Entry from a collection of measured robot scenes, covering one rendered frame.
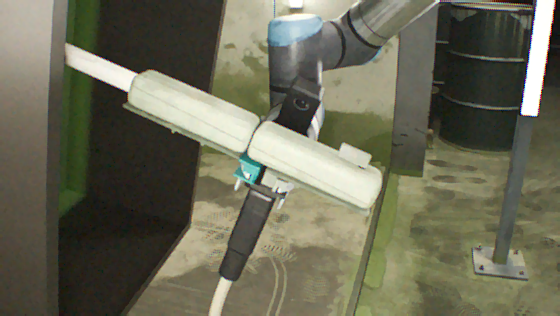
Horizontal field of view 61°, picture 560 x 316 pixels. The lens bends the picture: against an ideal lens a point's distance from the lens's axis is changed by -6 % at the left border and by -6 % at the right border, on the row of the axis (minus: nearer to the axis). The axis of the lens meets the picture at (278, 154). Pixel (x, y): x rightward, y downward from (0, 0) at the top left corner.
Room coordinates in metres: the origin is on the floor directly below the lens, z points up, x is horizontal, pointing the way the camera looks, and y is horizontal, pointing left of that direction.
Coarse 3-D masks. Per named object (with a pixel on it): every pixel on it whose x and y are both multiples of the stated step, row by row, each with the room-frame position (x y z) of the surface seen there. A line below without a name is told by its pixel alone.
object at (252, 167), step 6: (246, 150) 0.56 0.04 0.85; (246, 156) 0.54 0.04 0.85; (240, 162) 0.53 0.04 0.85; (246, 162) 0.53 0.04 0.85; (252, 162) 0.53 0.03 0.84; (258, 162) 0.54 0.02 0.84; (240, 168) 0.55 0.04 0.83; (246, 168) 0.53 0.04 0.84; (252, 168) 0.53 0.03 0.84; (258, 168) 0.53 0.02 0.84; (234, 174) 0.53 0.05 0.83; (240, 174) 0.53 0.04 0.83; (252, 174) 0.53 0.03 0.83; (258, 174) 0.54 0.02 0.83; (246, 180) 0.53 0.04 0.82; (252, 180) 0.53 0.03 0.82
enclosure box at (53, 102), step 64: (0, 0) 0.48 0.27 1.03; (64, 0) 0.49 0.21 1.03; (128, 0) 1.10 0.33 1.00; (192, 0) 1.07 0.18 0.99; (0, 64) 0.48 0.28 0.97; (64, 64) 1.10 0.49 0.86; (128, 64) 1.10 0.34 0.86; (192, 64) 1.08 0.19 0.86; (0, 128) 0.49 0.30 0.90; (64, 128) 1.12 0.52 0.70; (128, 128) 1.11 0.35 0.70; (0, 192) 0.49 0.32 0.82; (64, 192) 1.12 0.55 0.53; (128, 192) 1.11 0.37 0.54; (192, 192) 1.07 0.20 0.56; (0, 256) 0.49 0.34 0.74; (64, 256) 0.87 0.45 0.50; (128, 256) 0.91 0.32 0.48
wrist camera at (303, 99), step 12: (300, 84) 0.64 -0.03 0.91; (312, 84) 0.65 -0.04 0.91; (288, 96) 0.65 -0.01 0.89; (300, 96) 0.64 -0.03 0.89; (312, 96) 0.63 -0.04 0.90; (288, 108) 0.66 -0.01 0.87; (300, 108) 0.65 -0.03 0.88; (312, 108) 0.64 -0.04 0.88; (276, 120) 0.68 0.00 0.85; (288, 120) 0.67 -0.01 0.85; (300, 120) 0.66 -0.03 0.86; (312, 120) 0.66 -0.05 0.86; (300, 132) 0.67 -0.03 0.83
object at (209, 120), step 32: (96, 64) 0.58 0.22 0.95; (128, 96) 0.56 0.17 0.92; (160, 96) 0.55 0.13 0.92; (192, 96) 0.55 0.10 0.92; (192, 128) 0.54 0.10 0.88; (224, 128) 0.53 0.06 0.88; (256, 128) 0.55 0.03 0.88; (256, 160) 0.53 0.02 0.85; (288, 160) 0.52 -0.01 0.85; (320, 160) 0.51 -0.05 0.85; (352, 160) 0.52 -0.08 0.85; (256, 192) 0.53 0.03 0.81; (320, 192) 0.51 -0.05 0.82; (352, 192) 0.50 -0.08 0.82; (256, 224) 0.53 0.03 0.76; (224, 256) 0.55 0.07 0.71
